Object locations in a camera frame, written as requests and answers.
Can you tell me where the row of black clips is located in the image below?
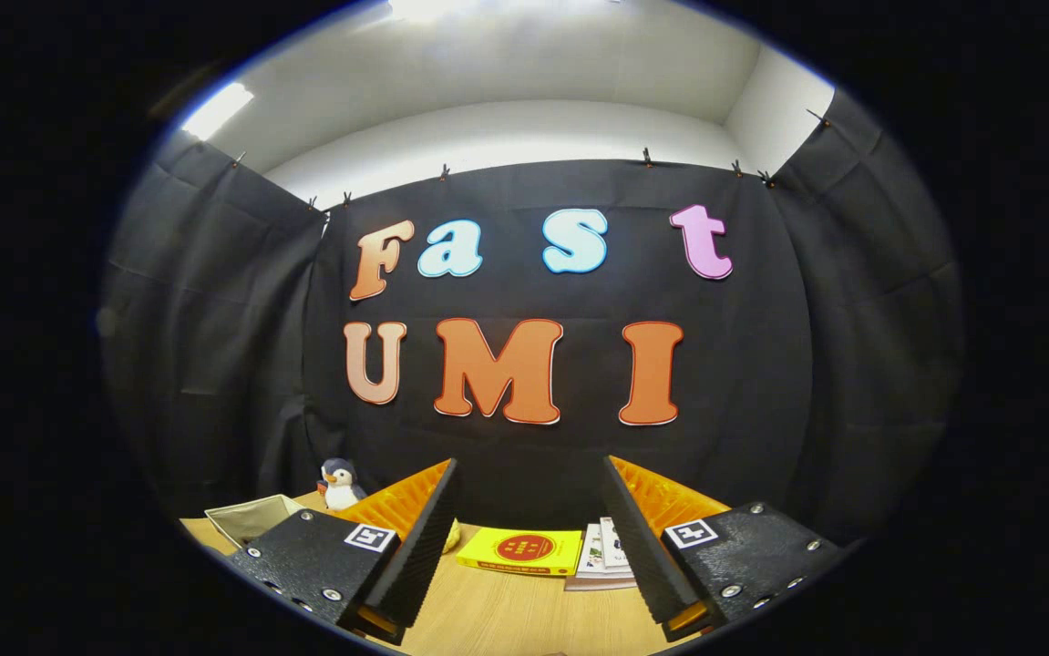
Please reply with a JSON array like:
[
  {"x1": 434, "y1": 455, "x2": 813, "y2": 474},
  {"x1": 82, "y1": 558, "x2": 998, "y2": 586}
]
[{"x1": 231, "y1": 109, "x2": 833, "y2": 210}]

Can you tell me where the cream fabric storage box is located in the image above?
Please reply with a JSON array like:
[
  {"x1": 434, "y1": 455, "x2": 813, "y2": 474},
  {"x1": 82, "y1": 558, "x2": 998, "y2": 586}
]
[{"x1": 205, "y1": 495, "x2": 306, "y2": 548}]

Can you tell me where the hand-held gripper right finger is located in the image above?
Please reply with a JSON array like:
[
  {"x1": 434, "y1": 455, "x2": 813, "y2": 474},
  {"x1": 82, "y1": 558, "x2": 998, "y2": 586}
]
[{"x1": 602, "y1": 454, "x2": 848, "y2": 643}]

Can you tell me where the yellow book with red circle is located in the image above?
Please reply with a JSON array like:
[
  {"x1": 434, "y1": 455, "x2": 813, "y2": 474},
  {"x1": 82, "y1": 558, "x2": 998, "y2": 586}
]
[{"x1": 456, "y1": 527, "x2": 584, "y2": 577}]

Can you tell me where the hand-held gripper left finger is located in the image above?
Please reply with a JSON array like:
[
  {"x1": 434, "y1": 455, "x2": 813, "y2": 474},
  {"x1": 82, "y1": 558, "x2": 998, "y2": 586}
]
[{"x1": 231, "y1": 457, "x2": 461, "y2": 646}]

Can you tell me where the penguin plush toy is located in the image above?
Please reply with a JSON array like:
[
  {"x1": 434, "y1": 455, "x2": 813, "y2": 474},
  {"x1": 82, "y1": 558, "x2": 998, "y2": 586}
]
[{"x1": 319, "y1": 457, "x2": 368, "y2": 511}]

